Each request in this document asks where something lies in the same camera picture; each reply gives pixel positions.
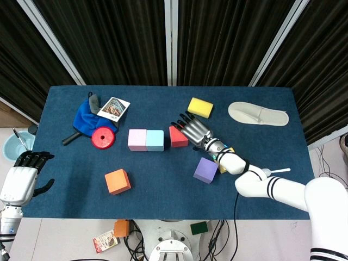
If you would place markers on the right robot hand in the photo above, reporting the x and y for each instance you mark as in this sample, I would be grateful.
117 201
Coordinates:
195 130

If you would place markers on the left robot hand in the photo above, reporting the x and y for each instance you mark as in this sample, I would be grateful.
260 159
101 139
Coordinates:
17 185

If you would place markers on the red cube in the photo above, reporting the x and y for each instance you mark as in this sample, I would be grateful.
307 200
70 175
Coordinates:
178 140

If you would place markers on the purple cube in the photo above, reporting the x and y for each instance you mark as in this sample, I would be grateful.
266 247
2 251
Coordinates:
205 170

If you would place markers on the light blue cube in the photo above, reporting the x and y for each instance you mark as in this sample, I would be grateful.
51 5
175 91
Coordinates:
155 139

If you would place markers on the yellow cube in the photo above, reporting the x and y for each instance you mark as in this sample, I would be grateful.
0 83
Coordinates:
222 169

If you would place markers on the pink cube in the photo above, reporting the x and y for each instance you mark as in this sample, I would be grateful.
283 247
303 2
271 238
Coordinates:
137 138

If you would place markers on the orange cube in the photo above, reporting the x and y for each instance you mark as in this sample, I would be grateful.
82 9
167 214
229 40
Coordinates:
117 180

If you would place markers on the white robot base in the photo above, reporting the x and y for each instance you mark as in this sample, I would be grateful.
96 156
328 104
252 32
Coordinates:
171 239

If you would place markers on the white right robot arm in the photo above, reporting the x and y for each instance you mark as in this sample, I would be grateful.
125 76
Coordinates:
285 190

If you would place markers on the yellow green sponge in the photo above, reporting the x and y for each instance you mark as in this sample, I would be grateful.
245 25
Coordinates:
200 107

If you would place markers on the light blue plastic bowl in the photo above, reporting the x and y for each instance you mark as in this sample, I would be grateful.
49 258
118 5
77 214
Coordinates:
12 149

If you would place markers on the blue fabric table mat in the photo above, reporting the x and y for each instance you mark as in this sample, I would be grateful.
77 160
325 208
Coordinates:
163 176

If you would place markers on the white slipper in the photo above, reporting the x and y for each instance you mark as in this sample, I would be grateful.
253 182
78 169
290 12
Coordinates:
253 114

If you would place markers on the printed photo snack packet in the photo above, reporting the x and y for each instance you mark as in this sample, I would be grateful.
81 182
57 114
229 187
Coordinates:
112 108

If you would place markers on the red plastic disc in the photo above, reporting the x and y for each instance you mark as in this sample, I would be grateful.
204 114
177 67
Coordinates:
104 141

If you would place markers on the blue fleece cloth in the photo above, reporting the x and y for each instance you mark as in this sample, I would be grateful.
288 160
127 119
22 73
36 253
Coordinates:
85 122

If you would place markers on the white plastic spoon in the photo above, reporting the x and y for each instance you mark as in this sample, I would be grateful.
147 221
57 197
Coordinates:
280 170

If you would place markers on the black pleated curtain panel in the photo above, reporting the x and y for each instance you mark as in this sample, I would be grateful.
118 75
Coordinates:
223 40
16 54
320 68
108 40

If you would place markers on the dark green box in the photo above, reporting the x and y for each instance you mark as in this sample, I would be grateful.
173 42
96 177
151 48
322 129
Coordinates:
199 228

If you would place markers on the red printed snack packet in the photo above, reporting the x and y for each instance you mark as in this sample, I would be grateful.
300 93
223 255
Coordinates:
104 242

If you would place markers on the grey fabric pouch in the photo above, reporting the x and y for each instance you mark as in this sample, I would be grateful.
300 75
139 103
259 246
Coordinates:
94 103

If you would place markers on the orange box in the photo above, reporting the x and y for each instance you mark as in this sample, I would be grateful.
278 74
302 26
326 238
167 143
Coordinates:
121 228

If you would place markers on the white partition frame post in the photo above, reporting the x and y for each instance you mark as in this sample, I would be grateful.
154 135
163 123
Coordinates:
171 40
279 40
51 40

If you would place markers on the white partition base rail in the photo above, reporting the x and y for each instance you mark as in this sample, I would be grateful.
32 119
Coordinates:
326 139

